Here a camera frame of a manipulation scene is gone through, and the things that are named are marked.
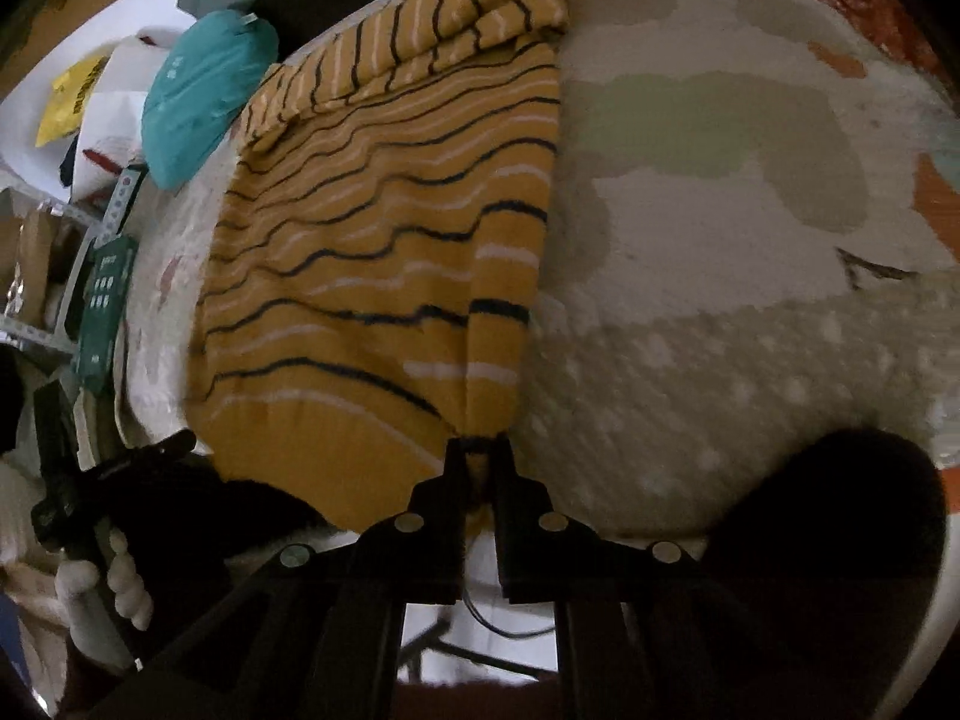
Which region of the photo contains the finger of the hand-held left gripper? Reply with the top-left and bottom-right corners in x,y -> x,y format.
81,429 -> 198,486

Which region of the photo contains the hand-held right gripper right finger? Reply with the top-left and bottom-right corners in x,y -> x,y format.
490,435 -> 826,720

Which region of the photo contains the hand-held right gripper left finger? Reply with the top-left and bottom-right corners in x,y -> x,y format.
90,437 -> 470,720

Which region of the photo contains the yellow striped sweater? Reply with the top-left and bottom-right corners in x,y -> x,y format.
186,0 -> 573,535

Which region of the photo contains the person's left hand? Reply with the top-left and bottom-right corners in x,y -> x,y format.
56,529 -> 155,670

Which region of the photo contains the green printed box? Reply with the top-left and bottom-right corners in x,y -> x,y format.
75,235 -> 140,392

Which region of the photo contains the patterned beige blanket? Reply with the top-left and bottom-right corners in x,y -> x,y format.
120,0 -> 960,545

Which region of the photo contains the dark rounded object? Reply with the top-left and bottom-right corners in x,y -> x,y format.
705,427 -> 950,720

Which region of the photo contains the white paper bag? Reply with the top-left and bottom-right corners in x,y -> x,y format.
71,28 -> 185,207

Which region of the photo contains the yellow plastic bag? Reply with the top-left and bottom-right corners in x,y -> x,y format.
35,52 -> 113,149

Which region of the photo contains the teal cushion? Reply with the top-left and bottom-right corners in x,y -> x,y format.
141,10 -> 281,192

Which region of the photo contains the black cable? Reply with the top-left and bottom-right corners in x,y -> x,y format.
459,577 -> 557,640

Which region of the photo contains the perforated metal rail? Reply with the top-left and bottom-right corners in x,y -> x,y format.
0,163 -> 147,357

